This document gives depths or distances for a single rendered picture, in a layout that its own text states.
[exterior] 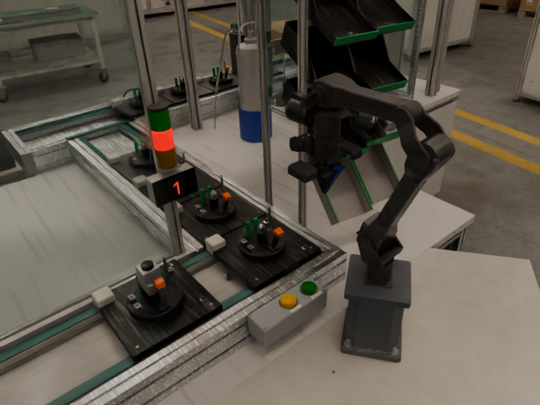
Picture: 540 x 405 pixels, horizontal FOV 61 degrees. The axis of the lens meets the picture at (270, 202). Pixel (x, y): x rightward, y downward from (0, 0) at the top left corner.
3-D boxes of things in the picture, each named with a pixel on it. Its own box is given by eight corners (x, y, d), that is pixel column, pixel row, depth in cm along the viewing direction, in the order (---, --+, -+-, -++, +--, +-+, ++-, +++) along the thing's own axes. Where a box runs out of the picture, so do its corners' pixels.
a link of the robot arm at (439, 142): (462, 144, 82) (434, 123, 84) (441, 157, 78) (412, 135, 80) (389, 247, 106) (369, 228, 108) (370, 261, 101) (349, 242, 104)
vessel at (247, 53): (276, 106, 214) (272, 21, 193) (251, 114, 206) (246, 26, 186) (257, 99, 223) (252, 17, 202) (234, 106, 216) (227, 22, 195)
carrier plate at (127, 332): (222, 310, 115) (222, 304, 114) (134, 362, 102) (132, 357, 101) (175, 263, 131) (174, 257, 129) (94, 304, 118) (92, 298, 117)
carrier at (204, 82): (250, 84, 260) (249, 62, 254) (215, 95, 248) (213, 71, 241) (226, 75, 276) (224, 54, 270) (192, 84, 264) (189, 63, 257)
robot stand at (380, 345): (400, 363, 110) (411, 304, 99) (339, 353, 113) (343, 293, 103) (401, 318, 122) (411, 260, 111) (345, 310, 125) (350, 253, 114)
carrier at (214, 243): (321, 253, 132) (321, 218, 125) (255, 292, 119) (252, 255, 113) (267, 218, 148) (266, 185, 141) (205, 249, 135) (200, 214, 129)
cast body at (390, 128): (394, 137, 139) (403, 120, 134) (383, 141, 138) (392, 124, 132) (378, 118, 143) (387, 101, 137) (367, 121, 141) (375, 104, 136)
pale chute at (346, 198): (366, 213, 142) (373, 209, 138) (331, 226, 137) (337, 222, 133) (330, 132, 146) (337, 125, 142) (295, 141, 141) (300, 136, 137)
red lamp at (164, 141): (178, 146, 112) (175, 128, 109) (160, 153, 109) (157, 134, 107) (168, 140, 115) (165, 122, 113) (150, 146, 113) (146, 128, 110)
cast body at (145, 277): (166, 288, 111) (161, 266, 108) (149, 296, 109) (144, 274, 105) (150, 271, 117) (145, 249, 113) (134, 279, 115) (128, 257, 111)
